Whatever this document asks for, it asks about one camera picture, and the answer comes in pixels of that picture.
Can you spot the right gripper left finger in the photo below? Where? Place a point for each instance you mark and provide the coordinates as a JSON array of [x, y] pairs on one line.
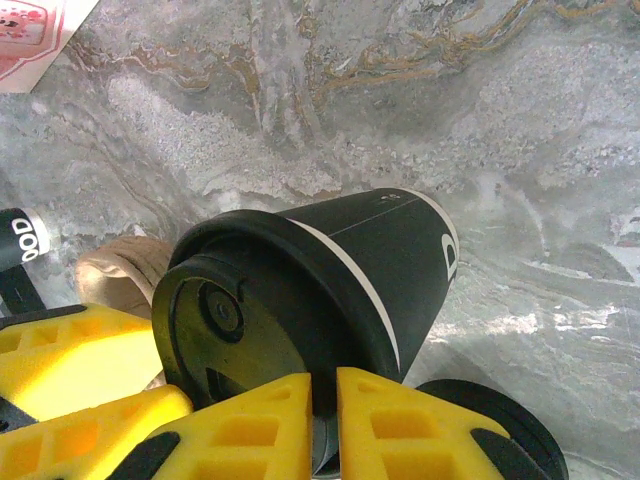
[[240, 440]]

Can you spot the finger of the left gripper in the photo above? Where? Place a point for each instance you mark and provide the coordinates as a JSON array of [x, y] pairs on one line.
[[65, 450], [75, 360]]

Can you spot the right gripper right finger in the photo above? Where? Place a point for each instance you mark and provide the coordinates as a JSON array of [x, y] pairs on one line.
[[400, 440]]

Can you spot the brown cardboard cup carrier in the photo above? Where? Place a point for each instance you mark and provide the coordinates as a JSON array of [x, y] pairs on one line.
[[120, 270]]

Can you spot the black plastic cup lid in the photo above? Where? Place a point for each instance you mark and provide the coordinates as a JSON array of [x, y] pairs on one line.
[[225, 310]]

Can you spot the stack of paper cups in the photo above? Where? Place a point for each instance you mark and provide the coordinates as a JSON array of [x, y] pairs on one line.
[[20, 235]]

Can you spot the black paper cup white print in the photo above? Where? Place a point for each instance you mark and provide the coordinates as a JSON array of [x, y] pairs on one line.
[[400, 260]]

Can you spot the white pink paper gift bag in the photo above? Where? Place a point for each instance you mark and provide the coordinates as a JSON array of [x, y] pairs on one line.
[[30, 40]]

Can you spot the black round lid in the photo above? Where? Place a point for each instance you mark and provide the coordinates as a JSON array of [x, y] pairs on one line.
[[500, 405]]

